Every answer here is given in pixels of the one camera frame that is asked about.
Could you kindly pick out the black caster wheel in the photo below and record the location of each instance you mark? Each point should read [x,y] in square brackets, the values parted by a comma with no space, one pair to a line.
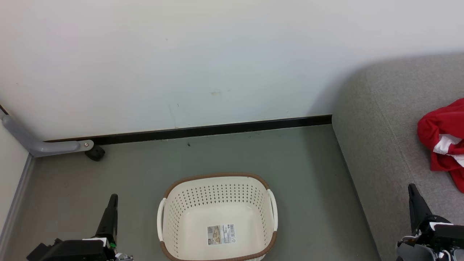
[95,153]

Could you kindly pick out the red and white jersey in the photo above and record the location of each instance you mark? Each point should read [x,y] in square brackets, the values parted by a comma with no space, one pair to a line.
[435,127]

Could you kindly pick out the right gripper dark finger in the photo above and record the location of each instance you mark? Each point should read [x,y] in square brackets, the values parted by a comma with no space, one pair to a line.
[418,214]

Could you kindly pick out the printed label sticker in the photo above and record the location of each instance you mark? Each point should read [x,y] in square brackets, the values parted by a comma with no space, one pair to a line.
[221,234]

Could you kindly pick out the grey fabric sofa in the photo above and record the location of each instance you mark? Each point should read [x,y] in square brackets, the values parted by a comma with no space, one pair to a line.
[380,145]

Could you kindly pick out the cream laundry basket brown rim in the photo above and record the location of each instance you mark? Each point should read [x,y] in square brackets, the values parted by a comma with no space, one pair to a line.
[217,195]

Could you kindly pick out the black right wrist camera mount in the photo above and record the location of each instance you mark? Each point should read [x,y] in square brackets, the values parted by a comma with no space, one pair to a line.
[449,235]

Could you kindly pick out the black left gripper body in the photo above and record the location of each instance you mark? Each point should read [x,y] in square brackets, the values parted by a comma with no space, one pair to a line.
[119,254]

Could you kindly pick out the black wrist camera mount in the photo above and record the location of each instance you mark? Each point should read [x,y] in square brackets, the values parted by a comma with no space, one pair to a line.
[449,235]
[69,250]

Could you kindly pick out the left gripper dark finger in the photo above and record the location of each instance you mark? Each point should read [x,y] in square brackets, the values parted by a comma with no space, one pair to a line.
[108,221]

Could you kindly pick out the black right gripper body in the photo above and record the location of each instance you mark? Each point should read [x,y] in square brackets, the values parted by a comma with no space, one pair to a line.
[417,250]

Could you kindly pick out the black wall baseboard strip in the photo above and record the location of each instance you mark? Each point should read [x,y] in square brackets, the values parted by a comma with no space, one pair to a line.
[217,128]

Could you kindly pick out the grey metal stand leg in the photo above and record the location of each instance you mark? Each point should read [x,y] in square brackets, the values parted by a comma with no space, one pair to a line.
[21,139]

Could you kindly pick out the grey wall skirting strip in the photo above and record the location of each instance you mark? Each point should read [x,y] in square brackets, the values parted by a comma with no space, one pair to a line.
[18,195]

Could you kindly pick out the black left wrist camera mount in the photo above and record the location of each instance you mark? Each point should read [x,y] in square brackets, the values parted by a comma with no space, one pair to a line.
[69,250]

